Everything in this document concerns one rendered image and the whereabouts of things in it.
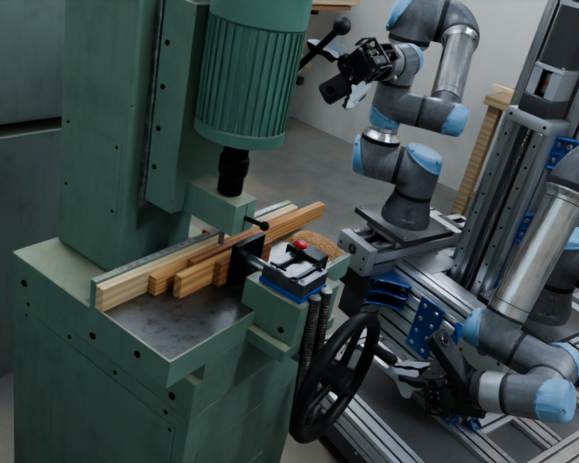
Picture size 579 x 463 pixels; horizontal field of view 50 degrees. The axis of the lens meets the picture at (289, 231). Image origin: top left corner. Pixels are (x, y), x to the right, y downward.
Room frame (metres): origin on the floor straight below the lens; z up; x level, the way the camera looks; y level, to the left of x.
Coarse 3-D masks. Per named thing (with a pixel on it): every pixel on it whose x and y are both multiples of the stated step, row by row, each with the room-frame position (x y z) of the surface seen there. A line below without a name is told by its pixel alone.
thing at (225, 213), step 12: (192, 180) 1.17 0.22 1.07; (204, 180) 1.18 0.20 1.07; (216, 180) 1.20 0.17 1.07; (192, 192) 1.16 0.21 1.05; (204, 192) 1.14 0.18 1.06; (216, 192) 1.14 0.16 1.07; (192, 204) 1.15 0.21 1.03; (204, 204) 1.14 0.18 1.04; (216, 204) 1.12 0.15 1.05; (228, 204) 1.11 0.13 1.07; (240, 204) 1.11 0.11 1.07; (252, 204) 1.14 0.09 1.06; (204, 216) 1.13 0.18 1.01; (216, 216) 1.12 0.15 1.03; (228, 216) 1.10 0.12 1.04; (240, 216) 1.11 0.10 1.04; (252, 216) 1.15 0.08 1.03; (216, 228) 1.12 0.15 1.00; (228, 228) 1.10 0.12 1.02; (240, 228) 1.12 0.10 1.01
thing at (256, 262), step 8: (248, 240) 1.11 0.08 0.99; (256, 240) 1.13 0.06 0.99; (264, 240) 1.15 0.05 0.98; (240, 248) 1.08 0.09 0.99; (248, 248) 1.11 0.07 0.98; (256, 248) 1.13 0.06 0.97; (232, 256) 1.08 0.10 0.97; (240, 256) 1.09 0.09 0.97; (248, 256) 1.11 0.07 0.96; (256, 256) 1.14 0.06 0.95; (232, 264) 1.08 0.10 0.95; (240, 264) 1.09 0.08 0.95; (248, 264) 1.10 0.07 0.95; (256, 264) 1.09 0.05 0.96; (232, 272) 1.08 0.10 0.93; (240, 272) 1.09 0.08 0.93; (248, 272) 1.12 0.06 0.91; (232, 280) 1.08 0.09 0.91
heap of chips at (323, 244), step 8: (304, 232) 1.34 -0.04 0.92; (312, 232) 1.34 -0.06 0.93; (288, 240) 1.32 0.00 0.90; (304, 240) 1.31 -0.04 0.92; (312, 240) 1.31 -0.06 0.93; (320, 240) 1.31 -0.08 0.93; (328, 240) 1.33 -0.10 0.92; (320, 248) 1.28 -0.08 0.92; (328, 248) 1.29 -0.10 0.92; (336, 248) 1.31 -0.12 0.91; (336, 256) 1.30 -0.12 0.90
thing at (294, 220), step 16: (304, 208) 1.44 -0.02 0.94; (320, 208) 1.47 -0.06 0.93; (272, 224) 1.31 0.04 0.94; (288, 224) 1.35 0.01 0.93; (304, 224) 1.42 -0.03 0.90; (272, 240) 1.31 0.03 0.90; (192, 256) 1.09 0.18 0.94; (160, 272) 1.01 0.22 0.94; (176, 272) 1.03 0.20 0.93; (160, 288) 1.00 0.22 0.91
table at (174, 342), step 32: (224, 288) 1.06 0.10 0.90; (96, 320) 0.91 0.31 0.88; (128, 320) 0.90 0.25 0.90; (160, 320) 0.92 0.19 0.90; (192, 320) 0.94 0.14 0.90; (224, 320) 0.96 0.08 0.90; (128, 352) 0.86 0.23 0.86; (160, 352) 0.83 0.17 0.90; (192, 352) 0.86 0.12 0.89; (288, 352) 0.95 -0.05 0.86
